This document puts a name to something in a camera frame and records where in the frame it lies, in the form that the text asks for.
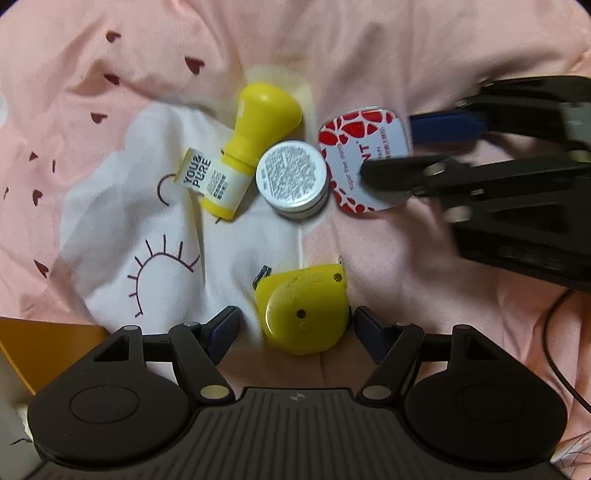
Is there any red white mint tin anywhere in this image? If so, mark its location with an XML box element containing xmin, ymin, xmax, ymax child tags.
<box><xmin>318</xmin><ymin>107</ymin><xmax>410</xmax><ymax>215</ymax></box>

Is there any yellow tape measure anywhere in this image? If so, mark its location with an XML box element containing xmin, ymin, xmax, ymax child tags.
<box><xmin>252</xmin><ymin>263</ymin><xmax>351</xmax><ymax>356</ymax></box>

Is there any round silver tin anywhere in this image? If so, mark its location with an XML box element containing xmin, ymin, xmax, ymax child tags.
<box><xmin>256</xmin><ymin>140</ymin><xmax>329</xmax><ymax>221</ymax></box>

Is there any yellow stamp bottle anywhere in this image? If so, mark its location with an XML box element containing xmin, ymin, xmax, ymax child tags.
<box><xmin>175</xmin><ymin>83</ymin><xmax>303</xmax><ymax>221</ymax></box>

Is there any orange cardboard box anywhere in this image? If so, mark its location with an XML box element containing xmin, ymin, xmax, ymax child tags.
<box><xmin>0</xmin><ymin>315</ymin><xmax>112</xmax><ymax>480</ymax></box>

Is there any pink cloud print bedspread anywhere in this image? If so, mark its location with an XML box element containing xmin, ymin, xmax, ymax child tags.
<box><xmin>0</xmin><ymin>0</ymin><xmax>591</xmax><ymax>480</ymax></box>

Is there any black cable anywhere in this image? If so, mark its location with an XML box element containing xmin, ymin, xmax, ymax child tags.
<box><xmin>541</xmin><ymin>288</ymin><xmax>591</xmax><ymax>414</ymax></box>

